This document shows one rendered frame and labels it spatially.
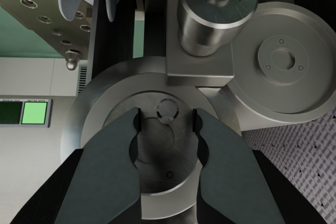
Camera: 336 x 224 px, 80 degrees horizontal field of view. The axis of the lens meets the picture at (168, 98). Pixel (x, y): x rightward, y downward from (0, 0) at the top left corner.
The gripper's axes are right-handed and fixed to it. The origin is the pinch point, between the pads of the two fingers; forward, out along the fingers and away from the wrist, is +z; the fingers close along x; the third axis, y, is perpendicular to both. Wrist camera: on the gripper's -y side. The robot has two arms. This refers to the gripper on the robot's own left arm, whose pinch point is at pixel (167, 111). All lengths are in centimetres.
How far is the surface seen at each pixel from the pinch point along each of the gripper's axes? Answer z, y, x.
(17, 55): 283, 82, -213
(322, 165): 4.0, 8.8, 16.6
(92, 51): 7.9, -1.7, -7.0
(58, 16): 28.6, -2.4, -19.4
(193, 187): -0.8, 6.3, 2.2
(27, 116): 30.2, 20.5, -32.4
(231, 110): 3.4, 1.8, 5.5
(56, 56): 284, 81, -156
